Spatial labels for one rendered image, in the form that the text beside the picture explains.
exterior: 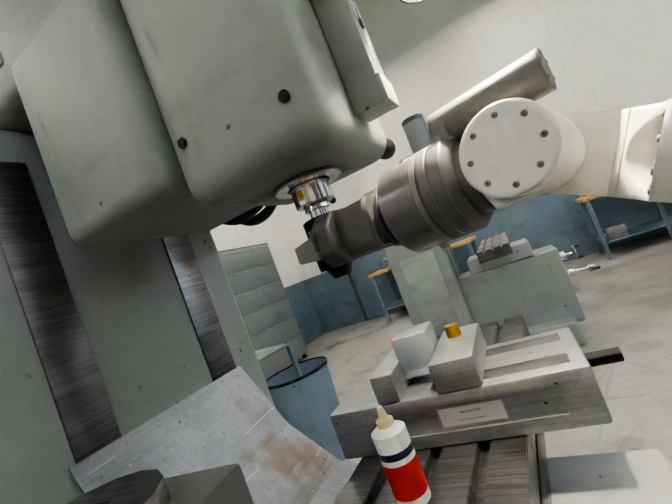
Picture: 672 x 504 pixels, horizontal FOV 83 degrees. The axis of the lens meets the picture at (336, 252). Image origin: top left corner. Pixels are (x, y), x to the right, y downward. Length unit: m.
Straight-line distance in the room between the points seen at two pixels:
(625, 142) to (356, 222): 0.22
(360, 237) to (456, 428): 0.31
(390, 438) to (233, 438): 0.33
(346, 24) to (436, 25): 7.17
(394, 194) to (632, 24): 7.14
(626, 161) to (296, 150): 0.26
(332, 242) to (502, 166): 0.17
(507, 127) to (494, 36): 7.09
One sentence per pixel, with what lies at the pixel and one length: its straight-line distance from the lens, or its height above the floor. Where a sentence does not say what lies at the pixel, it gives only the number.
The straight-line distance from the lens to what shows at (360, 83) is 0.43.
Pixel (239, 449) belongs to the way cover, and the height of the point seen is 0.98.
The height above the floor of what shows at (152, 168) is 1.37.
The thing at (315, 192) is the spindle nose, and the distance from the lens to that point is 0.44.
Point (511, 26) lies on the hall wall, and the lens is 7.40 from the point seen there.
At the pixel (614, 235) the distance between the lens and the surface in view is 6.27.
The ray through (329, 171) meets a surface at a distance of 0.44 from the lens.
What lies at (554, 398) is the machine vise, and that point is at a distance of 0.54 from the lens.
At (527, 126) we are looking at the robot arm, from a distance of 0.28.
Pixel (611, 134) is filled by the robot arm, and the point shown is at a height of 1.22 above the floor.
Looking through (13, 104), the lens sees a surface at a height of 1.57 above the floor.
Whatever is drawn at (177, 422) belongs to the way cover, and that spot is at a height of 1.06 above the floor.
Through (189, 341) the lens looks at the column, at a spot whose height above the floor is 1.17.
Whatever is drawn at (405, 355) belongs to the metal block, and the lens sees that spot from 0.59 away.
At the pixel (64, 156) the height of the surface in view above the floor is 1.44.
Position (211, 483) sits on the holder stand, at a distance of 0.25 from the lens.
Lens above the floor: 1.20
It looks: 2 degrees up
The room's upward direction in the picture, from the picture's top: 21 degrees counter-clockwise
